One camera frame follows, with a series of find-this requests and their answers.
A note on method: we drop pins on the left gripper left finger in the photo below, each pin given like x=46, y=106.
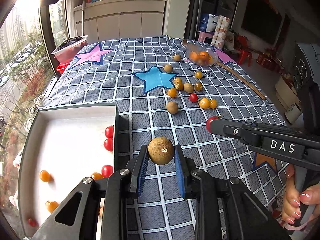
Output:
x=138, y=167

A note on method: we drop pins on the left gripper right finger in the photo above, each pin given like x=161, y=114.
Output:
x=185, y=181

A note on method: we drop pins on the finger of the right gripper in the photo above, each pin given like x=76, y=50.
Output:
x=230, y=128

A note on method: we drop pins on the brown longan front pile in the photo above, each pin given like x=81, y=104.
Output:
x=161, y=150

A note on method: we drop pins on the brown longan pile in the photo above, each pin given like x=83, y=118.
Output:
x=172, y=107
x=188, y=88
x=161, y=150

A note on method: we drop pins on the red cherry tomato pile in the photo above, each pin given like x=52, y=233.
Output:
x=193, y=97
x=209, y=122

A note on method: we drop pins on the right hand painted nails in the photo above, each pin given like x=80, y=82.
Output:
x=292, y=198

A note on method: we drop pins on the yellow cherry tomato pile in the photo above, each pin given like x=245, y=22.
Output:
x=204, y=103
x=177, y=80
x=213, y=104
x=172, y=93

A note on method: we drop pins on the long wooden stick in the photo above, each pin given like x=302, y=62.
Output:
x=243, y=80

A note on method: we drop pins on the orange tomato pile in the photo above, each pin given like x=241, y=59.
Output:
x=198, y=86

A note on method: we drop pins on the yellow tomato near bowl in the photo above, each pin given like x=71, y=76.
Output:
x=198, y=75

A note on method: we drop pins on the white tray dark rim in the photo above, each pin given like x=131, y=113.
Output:
x=68, y=142

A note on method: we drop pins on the checkered star tablecloth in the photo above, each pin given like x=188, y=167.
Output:
x=144, y=116

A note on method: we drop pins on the clear glass fruit bowl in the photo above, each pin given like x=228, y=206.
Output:
x=203, y=57

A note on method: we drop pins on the red plastic stool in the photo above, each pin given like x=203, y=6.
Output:
x=243, y=48

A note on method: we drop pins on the brown longan by star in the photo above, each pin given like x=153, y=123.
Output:
x=168, y=68

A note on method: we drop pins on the brown longan near bowl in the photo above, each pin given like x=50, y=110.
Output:
x=177, y=58

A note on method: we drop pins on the pink plastic stool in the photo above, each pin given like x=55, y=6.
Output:
x=204, y=35

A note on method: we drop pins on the pink storage bin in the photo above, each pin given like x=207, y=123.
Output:
x=67, y=50

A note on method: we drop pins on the white cabinet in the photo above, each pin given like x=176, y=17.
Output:
x=109, y=19

